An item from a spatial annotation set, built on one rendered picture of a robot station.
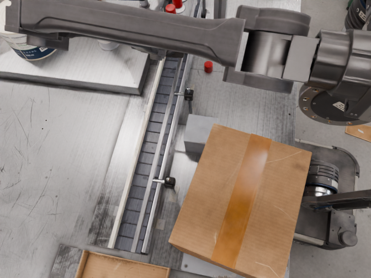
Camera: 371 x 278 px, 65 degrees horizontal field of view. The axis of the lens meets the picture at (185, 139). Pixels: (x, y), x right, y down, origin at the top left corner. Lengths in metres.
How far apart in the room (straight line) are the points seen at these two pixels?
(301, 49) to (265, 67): 0.05
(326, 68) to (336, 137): 1.72
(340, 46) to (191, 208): 0.43
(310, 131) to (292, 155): 1.36
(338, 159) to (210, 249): 1.24
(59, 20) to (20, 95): 0.90
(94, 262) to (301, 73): 0.80
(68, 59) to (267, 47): 0.98
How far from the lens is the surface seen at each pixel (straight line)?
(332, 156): 1.76
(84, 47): 1.29
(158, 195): 0.92
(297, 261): 1.83
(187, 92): 0.94
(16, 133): 1.25
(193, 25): 0.41
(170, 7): 1.04
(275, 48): 0.41
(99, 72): 1.19
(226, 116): 1.07
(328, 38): 0.40
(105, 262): 0.98
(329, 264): 1.88
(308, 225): 1.62
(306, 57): 0.40
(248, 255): 0.65
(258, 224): 0.66
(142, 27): 0.42
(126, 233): 0.92
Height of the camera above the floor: 1.76
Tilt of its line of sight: 65 degrees down
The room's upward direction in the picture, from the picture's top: 10 degrees counter-clockwise
